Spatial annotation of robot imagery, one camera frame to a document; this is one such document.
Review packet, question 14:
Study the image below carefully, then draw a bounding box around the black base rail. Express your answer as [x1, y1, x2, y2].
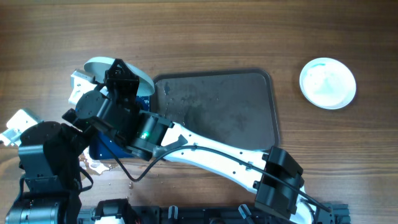
[77, 203, 351, 224]

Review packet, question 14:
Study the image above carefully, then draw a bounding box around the dark brown serving tray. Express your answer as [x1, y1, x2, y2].
[150, 68, 280, 150]

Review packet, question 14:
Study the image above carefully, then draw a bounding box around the white plate blue stain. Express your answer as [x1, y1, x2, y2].
[299, 57, 356, 110]

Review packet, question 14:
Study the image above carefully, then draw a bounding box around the blue rectangular water tray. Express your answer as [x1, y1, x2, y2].
[88, 95, 153, 160]

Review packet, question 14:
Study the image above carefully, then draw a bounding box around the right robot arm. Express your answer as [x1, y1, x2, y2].
[69, 57, 315, 223]

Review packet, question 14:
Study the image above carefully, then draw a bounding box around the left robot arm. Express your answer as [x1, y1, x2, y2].
[1, 109, 137, 223]

